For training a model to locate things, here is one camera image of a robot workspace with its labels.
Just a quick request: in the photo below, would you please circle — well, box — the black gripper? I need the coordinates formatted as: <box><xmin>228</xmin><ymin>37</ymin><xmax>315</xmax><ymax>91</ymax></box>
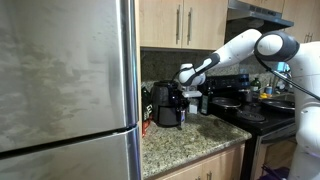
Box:
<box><xmin>172</xmin><ymin>83</ymin><xmax>190</xmax><ymax>109</ymax></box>

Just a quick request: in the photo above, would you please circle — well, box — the white plastic wrapper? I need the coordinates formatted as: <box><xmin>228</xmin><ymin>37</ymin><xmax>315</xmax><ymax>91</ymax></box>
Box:
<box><xmin>188</xmin><ymin>99</ymin><xmax>199</xmax><ymax>115</ymax></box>

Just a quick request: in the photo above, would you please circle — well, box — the black air fryer body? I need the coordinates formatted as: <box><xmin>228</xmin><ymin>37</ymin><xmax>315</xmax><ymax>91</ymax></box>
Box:
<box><xmin>150</xmin><ymin>80</ymin><xmax>184</xmax><ymax>128</ymax></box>

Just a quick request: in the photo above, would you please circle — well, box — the dark glass bottle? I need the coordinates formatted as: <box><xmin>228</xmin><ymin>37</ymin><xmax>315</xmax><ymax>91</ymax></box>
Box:
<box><xmin>199</xmin><ymin>87</ymin><xmax>212</xmax><ymax>116</ymax></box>

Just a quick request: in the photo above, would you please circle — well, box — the red black protein powder bag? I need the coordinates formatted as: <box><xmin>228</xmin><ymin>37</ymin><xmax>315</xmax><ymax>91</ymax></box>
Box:
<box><xmin>141</xmin><ymin>83</ymin><xmax>154</xmax><ymax>138</ymax></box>

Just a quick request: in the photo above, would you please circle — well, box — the small dark cooking pot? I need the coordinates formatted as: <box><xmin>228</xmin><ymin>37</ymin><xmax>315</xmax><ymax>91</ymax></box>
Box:
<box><xmin>211</xmin><ymin>97</ymin><xmax>242</xmax><ymax>110</ymax></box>

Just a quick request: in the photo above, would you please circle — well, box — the black stove burner coil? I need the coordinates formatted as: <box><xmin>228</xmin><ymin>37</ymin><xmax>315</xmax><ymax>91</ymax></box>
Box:
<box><xmin>237</xmin><ymin>110</ymin><xmax>267</xmax><ymax>122</ymax></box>

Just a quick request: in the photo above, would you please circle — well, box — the green glass bottle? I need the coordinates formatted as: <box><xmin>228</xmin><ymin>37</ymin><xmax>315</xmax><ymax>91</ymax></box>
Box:
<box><xmin>250</xmin><ymin>77</ymin><xmax>262</xmax><ymax>93</ymax></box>

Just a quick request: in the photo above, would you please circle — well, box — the light wood cabinet door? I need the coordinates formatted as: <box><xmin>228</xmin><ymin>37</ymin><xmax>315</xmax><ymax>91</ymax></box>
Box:
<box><xmin>181</xmin><ymin>0</ymin><xmax>229</xmax><ymax>51</ymax></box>
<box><xmin>139</xmin><ymin>0</ymin><xmax>184</xmax><ymax>49</ymax></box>

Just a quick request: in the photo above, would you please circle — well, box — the light wood base cabinet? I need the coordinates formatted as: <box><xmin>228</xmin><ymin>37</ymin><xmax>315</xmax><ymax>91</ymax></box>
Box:
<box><xmin>154</xmin><ymin>143</ymin><xmax>246</xmax><ymax>180</ymax></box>

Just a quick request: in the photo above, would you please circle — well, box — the black electric stove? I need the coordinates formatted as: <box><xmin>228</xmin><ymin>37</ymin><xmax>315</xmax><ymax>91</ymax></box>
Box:
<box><xmin>196</xmin><ymin>73</ymin><xmax>301</xmax><ymax>180</ymax></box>

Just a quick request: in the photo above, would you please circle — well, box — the chrome sink faucet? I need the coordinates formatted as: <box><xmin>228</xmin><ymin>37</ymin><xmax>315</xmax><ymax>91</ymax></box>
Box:
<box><xmin>270</xmin><ymin>74</ymin><xmax>284</xmax><ymax>92</ymax></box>

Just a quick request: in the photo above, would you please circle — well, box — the wide dark frying pan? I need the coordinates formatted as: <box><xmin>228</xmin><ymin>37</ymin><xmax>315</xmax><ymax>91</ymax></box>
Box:
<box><xmin>259</xmin><ymin>98</ymin><xmax>298</xmax><ymax>113</ymax></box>

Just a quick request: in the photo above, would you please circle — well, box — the stainless range hood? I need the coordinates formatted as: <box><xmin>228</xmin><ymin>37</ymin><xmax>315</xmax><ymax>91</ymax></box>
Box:
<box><xmin>226</xmin><ymin>0</ymin><xmax>295</xmax><ymax>34</ymax></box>

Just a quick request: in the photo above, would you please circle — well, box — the stainless refrigerator door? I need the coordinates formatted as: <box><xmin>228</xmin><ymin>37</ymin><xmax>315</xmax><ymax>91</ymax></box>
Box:
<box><xmin>0</xmin><ymin>0</ymin><xmax>139</xmax><ymax>154</ymax></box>

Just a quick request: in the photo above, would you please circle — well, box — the purple fabric item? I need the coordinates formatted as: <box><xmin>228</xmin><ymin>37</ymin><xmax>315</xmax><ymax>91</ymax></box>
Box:
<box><xmin>259</xmin><ymin>165</ymin><xmax>291</xmax><ymax>180</ymax></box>

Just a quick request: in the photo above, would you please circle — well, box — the stainless freezer drawer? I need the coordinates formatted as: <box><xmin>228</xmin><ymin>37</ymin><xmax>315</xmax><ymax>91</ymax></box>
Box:
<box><xmin>0</xmin><ymin>126</ymin><xmax>142</xmax><ymax>180</ymax></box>

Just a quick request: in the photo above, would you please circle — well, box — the light wood corner cabinet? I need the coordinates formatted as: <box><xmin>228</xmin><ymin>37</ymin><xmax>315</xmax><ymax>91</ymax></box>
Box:
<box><xmin>281</xmin><ymin>0</ymin><xmax>320</xmax><ymax>44</ymax></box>

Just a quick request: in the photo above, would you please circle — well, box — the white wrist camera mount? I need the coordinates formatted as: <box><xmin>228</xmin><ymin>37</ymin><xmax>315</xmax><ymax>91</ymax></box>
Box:
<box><xmin>181</xmin><ymin>90</ymin><xmax>203</xmax><ymax>99</ymax></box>

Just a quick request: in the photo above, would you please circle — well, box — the silver cabinet door handle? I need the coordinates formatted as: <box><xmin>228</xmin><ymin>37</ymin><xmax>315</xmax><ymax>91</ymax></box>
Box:
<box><xmin>175</xmin><ymin>4</ymin><xmax>181</xmax><ymax>45</ymax></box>
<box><xmin>186</xmin><ymin>7</ymin><xmax>193</xmax><ymax>46</ymax></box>

